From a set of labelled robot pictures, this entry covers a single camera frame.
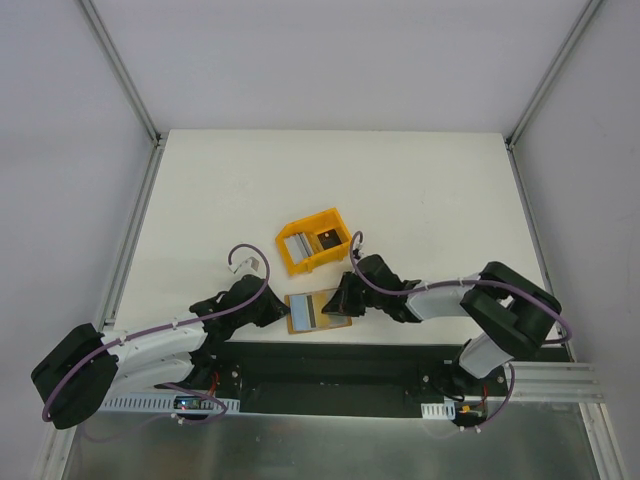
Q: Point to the yellow plastic bin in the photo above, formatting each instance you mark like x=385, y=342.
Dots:
x=311, y=225

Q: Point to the left aluminium frame post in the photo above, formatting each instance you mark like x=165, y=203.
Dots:
x=106, y=44

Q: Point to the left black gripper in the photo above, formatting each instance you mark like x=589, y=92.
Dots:
x=267, y=304

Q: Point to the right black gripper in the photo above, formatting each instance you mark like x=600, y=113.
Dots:
x=351, y=291

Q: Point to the left white cable duct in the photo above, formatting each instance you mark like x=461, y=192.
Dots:
x=169, y=403

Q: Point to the black credit card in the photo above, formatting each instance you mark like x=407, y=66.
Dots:
x=328, y=240

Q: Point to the aluminium frame post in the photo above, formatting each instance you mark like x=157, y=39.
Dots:
x=106, y=44
x=566, y=49

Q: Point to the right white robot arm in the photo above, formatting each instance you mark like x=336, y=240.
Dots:
x=515, y=315

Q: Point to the right aluminium rail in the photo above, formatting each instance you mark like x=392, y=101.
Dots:
x=556, y=382

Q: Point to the white cable duct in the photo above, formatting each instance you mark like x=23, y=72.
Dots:
x=438, y=411
x=169, y=403

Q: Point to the beige magnetic stripe card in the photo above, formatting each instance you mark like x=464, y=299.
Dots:
x=305, y=315

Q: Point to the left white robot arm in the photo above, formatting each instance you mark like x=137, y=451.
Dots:
x=88, y=367

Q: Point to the right aluminium frame post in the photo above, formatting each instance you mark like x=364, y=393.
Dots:
x=566, y=49

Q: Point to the orange leather card holder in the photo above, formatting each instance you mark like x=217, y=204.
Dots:
x=319, y=303

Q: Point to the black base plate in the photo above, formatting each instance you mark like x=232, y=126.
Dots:
x=357, y=380

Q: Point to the right white cable duct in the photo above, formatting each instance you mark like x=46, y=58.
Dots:
x=438, y=411

